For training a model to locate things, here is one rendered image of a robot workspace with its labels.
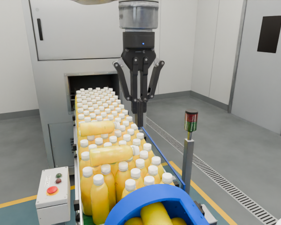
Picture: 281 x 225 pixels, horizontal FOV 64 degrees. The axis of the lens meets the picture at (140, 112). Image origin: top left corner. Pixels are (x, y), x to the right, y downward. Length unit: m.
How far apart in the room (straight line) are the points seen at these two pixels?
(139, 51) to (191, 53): 5.28
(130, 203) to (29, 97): 4.35
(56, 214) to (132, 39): 0.64
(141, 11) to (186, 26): 5.17
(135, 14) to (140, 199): 0.44
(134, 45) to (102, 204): 0.63
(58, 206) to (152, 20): 0.66
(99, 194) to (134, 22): 0.64
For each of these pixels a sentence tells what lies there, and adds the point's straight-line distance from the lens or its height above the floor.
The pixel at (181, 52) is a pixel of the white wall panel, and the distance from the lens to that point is 5.65.
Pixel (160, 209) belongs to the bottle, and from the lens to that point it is 0.65.
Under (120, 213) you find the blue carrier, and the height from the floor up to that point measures 1.20.
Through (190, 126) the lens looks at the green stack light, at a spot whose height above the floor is 1.19.
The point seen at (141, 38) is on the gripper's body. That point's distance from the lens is 0.52.
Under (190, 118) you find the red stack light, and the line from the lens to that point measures 1.13.
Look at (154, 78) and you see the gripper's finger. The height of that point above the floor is 1.52.
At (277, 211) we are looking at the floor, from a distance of 2.70.
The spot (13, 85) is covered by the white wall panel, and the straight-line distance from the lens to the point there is 4.82.
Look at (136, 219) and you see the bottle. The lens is 0.69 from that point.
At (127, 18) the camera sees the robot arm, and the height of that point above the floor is 1.66.
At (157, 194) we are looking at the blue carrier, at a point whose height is 1.23.
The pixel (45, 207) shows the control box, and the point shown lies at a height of 1.08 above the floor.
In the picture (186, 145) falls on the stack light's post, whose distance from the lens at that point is 1.20.
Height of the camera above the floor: 1.64
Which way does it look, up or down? 20 degrees down
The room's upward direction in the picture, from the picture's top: straight up
